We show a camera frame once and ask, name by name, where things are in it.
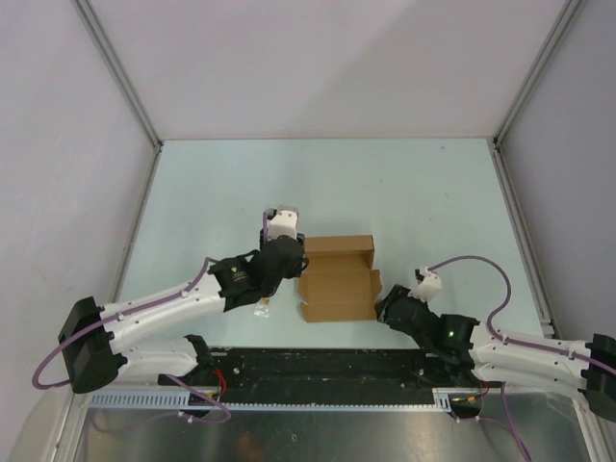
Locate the aluminium frame post left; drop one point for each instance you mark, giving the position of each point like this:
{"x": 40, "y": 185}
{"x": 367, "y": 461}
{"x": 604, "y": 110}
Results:
{"x": 110, "y": 58}

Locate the brown cardboard box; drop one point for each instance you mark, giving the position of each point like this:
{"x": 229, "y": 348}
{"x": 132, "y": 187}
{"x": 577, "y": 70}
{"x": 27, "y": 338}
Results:
{"x": 340, "y": 282}

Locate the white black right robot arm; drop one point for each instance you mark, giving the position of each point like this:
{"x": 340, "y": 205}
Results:
{"x": 575, "y": 369}

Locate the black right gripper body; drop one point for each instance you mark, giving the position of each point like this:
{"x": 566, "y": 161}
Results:
{"x": 400, "y": 292}

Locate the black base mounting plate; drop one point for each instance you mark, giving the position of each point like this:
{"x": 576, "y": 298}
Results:
{"x": 241, "y": 366}

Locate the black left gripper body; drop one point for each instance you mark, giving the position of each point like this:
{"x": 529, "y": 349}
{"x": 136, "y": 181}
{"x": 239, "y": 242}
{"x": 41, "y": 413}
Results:
{"x": 271, "y": 286}

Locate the aluminium frame post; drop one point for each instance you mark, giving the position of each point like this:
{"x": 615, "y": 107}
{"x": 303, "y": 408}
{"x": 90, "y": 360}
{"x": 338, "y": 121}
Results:
{"x": 110, "y": 58}
{"x": 560, "y": 29}

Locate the aluminium frame post right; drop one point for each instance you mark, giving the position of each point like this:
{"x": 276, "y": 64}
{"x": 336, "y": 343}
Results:
{"x": 560, "y": 29}

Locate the grey slotted cable duct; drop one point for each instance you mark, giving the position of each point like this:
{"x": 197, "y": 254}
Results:
{"x": 435, "y": 400}

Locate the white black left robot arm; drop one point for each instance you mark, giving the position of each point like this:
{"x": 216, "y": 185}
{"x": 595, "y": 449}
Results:
{"x": 101, "y": 343}

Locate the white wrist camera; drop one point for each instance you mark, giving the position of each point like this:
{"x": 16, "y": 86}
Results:
{"x": 279, "y": 222}
{"x": 429, "y": 284}

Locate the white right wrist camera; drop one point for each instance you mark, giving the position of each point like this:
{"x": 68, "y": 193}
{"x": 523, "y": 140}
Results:
{"x": 429, "y": 284}

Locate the small cardboard scrap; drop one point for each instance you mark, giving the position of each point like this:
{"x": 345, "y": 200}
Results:
{"x": 262, "y": 308}

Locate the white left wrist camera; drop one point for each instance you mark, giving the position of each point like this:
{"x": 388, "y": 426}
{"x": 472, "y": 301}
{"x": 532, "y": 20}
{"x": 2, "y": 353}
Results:
{"x": 279, "y": 222}

